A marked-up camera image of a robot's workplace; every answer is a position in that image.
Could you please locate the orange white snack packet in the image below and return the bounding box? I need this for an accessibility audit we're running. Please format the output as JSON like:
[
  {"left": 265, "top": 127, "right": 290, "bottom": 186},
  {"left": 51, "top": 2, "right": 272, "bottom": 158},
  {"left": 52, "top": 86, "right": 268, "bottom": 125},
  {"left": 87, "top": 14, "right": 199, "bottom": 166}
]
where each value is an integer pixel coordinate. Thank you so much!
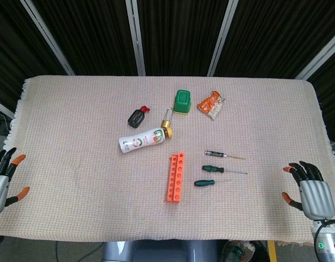
[{"left": 197, "top": 91, "right": 227, "bottom": 120}]

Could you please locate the green black screwdriver long shaft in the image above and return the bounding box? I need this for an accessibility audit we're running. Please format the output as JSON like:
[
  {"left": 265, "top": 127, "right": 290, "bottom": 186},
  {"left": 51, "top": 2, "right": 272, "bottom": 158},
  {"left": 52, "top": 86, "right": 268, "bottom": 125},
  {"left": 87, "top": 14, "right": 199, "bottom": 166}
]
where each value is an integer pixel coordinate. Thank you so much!
[{"left": 201, "top": 164, "right": 249, "bottom": 175}]

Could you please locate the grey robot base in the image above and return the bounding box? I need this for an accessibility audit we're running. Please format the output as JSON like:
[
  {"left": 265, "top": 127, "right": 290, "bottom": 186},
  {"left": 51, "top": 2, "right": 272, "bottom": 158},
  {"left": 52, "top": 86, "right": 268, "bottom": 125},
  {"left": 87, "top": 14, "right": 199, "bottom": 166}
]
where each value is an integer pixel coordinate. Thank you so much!
[{"left": 101, "top": 240, "right": 226, "bottom": 262}]

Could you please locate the beige woven tablecloth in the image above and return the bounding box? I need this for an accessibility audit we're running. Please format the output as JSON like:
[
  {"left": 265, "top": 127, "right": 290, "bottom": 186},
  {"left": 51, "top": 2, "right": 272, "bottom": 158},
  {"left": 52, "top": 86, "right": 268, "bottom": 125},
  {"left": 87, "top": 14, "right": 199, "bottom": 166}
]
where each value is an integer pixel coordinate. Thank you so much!
[{"left": 0, "top": 75, "right": 335, "bottom": 244}]

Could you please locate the orange plastic bit holder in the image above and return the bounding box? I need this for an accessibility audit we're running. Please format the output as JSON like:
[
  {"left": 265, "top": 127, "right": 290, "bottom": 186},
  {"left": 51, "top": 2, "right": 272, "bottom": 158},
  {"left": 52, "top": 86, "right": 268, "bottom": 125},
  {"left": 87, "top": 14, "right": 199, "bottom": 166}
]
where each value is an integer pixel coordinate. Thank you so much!
[{"left": 165, "top": 152, "right": 186, "bottom": 204}]

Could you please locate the green black screwdriver short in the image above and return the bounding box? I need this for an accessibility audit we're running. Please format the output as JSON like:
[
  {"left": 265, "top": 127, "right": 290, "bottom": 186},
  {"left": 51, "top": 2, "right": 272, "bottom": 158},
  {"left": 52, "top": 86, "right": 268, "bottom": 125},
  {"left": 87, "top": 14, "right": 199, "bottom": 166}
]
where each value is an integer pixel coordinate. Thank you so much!
[{"left": 194, "top": 179, "right": 225, "bottom": 187}]

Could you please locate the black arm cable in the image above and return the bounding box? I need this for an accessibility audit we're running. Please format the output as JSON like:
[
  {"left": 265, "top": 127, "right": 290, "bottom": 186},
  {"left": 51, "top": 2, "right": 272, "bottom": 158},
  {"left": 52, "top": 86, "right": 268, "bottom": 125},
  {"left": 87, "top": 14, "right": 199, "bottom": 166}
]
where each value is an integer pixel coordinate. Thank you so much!
[{"left": 313, "top": 219, "right": 335, "bottom": 248}]

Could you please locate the white bottle gold cap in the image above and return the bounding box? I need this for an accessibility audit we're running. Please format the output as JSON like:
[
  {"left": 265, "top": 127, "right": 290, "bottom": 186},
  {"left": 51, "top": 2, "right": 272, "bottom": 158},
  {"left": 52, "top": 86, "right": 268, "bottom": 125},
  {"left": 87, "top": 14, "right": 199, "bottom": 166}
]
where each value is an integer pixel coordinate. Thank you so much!
[{"left": 118, "top": 126, "right": 174, "bottom": 154}]

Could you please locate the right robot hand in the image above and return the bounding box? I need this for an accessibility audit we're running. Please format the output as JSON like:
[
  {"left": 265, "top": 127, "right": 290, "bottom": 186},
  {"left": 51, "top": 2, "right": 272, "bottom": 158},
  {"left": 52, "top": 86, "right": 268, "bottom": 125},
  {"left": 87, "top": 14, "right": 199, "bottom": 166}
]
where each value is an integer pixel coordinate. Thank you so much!
[{"left": 281, "top": 160, "right": 335, "bottom": 221}]

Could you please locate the black silver precision screwdriver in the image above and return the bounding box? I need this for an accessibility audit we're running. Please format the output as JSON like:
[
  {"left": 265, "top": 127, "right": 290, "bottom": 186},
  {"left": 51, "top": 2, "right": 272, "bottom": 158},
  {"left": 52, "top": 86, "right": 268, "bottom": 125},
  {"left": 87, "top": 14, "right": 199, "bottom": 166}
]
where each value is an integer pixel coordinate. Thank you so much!
[{"left": 205, "top": 150, "right": 246, "bottom": 160}]

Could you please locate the black bottle red cap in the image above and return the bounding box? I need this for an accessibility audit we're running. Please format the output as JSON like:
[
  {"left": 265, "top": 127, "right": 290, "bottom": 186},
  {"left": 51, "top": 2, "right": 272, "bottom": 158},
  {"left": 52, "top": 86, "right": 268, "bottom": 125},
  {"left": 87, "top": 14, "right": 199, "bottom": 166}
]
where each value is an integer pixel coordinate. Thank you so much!
[{"left": 127, "top": 105, "right": 151, "bottom": 129}]

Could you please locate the green plastic cup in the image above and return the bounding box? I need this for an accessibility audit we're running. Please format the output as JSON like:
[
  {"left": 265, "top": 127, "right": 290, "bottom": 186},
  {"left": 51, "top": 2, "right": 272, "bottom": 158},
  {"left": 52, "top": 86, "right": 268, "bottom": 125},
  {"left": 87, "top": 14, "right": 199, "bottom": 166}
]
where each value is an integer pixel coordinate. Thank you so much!
[{"left": 173, "top": 89, "right": 193, "bottom": 115}]

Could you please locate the brass padlock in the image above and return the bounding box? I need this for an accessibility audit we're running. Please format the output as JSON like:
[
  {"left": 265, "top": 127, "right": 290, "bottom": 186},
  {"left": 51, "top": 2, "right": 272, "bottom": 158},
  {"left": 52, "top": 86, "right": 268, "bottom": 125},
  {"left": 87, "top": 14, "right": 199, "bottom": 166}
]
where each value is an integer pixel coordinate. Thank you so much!
[{"left": 160, "top": 108, "right": 174, "bottom": 129}]

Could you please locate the yellow table leg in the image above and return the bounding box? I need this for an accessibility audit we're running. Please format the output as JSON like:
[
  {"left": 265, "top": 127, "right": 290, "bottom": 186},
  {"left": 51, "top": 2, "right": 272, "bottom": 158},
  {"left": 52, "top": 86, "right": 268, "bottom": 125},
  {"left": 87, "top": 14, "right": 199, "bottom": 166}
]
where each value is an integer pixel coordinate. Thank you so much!
[{"left": 266, "top": 240, "right": 278, "bottom": 262}]

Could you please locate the aluminium partition post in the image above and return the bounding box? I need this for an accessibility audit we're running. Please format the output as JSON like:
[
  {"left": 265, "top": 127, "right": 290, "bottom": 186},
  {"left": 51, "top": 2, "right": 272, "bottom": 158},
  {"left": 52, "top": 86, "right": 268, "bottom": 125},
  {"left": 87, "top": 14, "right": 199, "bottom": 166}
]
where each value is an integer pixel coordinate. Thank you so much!
[
  {"left": 294, "top": 34, "right": 335, "bottom": 80},
  {"left": 0, "top": 97, "right": 15, "bottom": 120},
  {"left": 125, "top": 0, "right": 146, "bottom": 77},
  {"left": 206, "top": 0, "right": 240, "bottom": 77},
  {"left": 19, "top": 0, "right": 76, "bottom": 76}
]

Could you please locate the crumpled bag under table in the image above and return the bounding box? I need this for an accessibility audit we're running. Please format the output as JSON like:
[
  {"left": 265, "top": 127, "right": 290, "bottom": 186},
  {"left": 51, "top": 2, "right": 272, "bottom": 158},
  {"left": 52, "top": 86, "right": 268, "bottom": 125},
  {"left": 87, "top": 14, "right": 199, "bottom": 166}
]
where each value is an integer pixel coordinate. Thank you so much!
[{"left": 221, "top": 240, "right": 266, "bottom": 262}]

